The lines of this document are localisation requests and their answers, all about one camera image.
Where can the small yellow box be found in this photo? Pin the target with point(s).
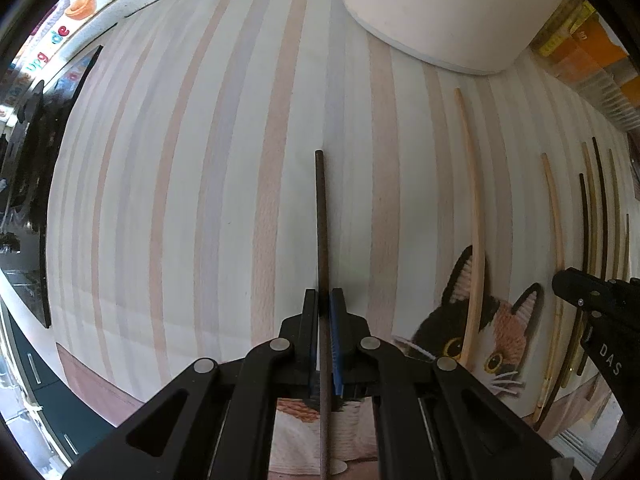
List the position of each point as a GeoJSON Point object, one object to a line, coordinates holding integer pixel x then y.
{"type": "Point", "coordinates": [565, 25]}

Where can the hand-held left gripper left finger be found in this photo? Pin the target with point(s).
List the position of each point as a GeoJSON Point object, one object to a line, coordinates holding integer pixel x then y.
{"type": "Point", "coordinates": [310, 320]}

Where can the orange seasoning packet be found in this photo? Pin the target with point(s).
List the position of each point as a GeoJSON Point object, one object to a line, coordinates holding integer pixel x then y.
{"type": "Point", "coordinates": [595, 52]}

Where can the black glass cooktop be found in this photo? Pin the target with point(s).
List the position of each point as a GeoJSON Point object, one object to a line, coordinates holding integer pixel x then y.
{"type": "Point", "coordinates": [35, 160]}

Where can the striped cat print mat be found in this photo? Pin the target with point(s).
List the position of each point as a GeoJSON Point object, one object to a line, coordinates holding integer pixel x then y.
{"type": "Point", "coordinates": [200, 185]}

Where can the colourful letter wall stickers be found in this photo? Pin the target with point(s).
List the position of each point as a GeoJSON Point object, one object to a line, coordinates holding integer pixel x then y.
{"type": "Point", "coordinates": [45, 50]}

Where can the clear plastic organizer tray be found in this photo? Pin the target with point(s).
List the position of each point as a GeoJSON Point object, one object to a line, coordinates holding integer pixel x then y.
{"type": "Point", "coordinates": [607, 85]}

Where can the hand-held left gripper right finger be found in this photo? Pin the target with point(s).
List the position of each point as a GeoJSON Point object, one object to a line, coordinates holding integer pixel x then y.
{"type": "Point", "coordinates": [336, 340]}

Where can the light wooden chopstick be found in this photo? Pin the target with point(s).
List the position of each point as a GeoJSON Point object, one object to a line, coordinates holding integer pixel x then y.
{"type": "Point", "coordinates": [555, 210]}
{"type": "Point", "coordinates": [627, 245]}
{"type": "Point", "coordinates": [475, 220]}
{"type": "Point", "coordinates": [591, 210]}
{"type": "Point", "coordinates": [616, 210]}

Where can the cream round chopstick holder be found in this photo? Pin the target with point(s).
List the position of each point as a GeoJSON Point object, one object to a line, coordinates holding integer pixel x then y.
{"type": "Point", "coordinates": [440, 10]}

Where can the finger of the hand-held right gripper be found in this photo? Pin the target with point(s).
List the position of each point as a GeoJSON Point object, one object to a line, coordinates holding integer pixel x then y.
{"type": "Point", "coordinates": [580, 290]}

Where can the teal base cabinet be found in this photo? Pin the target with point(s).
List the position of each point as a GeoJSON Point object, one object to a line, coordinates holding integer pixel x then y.
{"type": "Point", "coordinates": [35, 375]}

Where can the dark wooden chopstick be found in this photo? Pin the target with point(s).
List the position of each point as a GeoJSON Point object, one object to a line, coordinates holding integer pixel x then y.
{"type": "Point", "coordinates": [585, 220]}
{"type": "Point", "coordinates": [601, 210]}
{"type": "Point", "coordinates": [321, 220]}

